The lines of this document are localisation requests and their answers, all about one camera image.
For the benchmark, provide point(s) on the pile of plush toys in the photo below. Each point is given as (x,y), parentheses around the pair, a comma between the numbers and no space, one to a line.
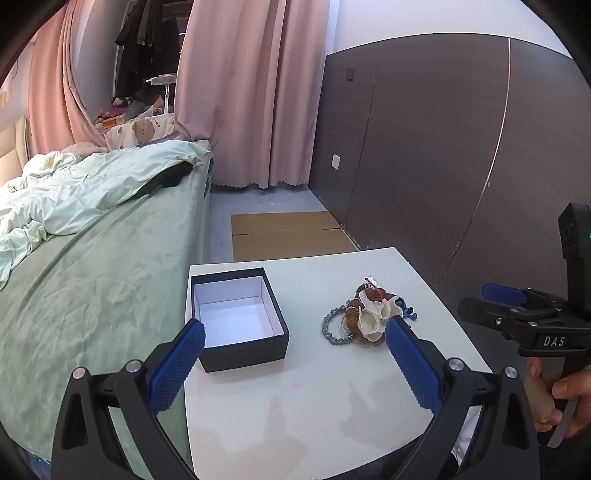
(117,110)

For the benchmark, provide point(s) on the cream padded headboard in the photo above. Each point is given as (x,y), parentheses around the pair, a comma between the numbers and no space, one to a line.
(11,147)

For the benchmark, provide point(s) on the wide pink curtain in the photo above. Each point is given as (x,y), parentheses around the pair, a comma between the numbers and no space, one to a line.
(249,92)

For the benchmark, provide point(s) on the dark wall switch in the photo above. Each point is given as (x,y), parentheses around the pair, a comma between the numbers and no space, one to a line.
(350,74)

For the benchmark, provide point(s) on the white flower hair accessory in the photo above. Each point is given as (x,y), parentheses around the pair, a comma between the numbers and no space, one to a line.
(371,321)

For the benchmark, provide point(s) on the white stand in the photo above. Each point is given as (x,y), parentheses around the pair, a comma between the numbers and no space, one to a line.
(166,92)

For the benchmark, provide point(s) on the black cloth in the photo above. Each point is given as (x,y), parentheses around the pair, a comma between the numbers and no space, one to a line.
(166,180)

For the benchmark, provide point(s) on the light green duvet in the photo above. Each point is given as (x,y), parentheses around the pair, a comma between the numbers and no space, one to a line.
(83,184)

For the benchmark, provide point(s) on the black jewelry box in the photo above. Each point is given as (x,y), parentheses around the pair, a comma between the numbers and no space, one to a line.
(244,355)

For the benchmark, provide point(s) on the bear print pillow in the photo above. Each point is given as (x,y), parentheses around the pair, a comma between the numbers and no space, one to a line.
(138,131)

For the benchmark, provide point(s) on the gathered pink curtain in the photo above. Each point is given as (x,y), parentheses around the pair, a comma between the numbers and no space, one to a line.
(55,92)

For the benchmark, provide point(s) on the white wall socket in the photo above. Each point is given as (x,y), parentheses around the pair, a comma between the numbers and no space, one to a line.
(335,162)

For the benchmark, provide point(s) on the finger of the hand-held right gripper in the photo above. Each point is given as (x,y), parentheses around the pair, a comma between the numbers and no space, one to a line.
(503,293)
(485,314)

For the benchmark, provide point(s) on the hanging dark clothes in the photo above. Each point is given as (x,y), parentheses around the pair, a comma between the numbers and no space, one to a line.
(147,41)

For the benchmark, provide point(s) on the bed with green sheet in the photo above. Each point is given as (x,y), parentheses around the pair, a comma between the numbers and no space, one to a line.
(92,286)

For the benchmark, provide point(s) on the flat cardboard sheet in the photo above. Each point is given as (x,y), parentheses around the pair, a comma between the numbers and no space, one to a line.
(286,235)

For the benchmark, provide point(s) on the person's right hand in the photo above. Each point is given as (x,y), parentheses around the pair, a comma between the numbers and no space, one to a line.
(575,385)

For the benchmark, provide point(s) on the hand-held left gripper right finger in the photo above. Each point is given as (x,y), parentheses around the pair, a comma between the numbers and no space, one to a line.
(413,369)

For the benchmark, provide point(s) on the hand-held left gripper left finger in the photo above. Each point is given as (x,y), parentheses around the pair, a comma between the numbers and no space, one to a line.
(178,364)

